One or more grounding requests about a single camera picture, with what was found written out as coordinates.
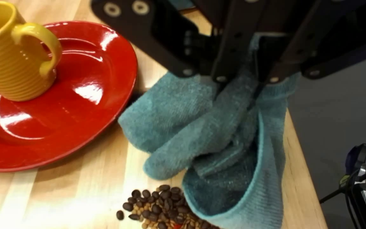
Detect blue yellow bar clamp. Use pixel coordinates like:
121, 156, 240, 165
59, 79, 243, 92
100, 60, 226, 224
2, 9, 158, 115
317, 143, 366, 207

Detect yellow ribbed mug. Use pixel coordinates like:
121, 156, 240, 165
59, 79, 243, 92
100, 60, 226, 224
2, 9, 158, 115
0, 0, 63, 104

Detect spilled coffee beans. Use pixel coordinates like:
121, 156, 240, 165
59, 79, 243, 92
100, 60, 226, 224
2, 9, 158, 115
114, 184, 221, 229

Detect red plate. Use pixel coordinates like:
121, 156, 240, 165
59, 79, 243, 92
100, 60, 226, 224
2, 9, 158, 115
0, 21, 139, 174

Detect wooden table black frame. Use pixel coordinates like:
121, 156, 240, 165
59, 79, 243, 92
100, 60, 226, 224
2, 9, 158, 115
0, 0, 329, 229

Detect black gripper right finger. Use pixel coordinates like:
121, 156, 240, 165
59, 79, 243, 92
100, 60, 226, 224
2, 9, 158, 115
254, 0, 366, 86

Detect teal microfiber towel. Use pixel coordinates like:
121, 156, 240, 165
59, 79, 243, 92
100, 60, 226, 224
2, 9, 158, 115
116, 63, 301, 229

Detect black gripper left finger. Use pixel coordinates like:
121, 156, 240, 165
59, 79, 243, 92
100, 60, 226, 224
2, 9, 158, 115
90, 0, 256, 84

